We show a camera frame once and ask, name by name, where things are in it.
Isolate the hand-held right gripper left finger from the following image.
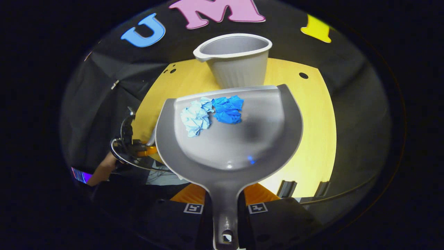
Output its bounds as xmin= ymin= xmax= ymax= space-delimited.
xmin=137 ymin=183 xmax=213 ymax=250

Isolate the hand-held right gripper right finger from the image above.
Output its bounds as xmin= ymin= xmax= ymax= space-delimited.
xmin=237 ymin=183 xmax=323 ymax=249

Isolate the light blue paper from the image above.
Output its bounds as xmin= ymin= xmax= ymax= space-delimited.
xmin=180 ymin=97 xmax=215 ymax=137

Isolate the grey plastic dustpan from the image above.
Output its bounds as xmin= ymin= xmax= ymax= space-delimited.
xmin=155 ymin=84 xmax=304 ymax=250

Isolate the dark blue paper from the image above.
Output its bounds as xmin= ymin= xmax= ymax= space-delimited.
xmin=212 ymin=95 xmax=244 ymax=124

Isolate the ribbed grey garbage bin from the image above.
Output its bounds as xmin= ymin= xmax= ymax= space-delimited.
xmin=193 ymin=33 xmax=273 ymax=89

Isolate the black table clamp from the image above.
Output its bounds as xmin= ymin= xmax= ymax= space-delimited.
xmin=314 ymin=181 xmax=331 ymax=198
xmin=276 ymin=180 xmax=298 ymax=198

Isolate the black backdrop cloth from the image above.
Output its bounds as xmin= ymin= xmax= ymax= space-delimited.
xmin=61 ymin=0 xmax=392 ymax=223

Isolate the colourful screen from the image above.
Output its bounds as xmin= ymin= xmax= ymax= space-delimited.
xmin=71 ymin=167 xmax=93 ymax=184

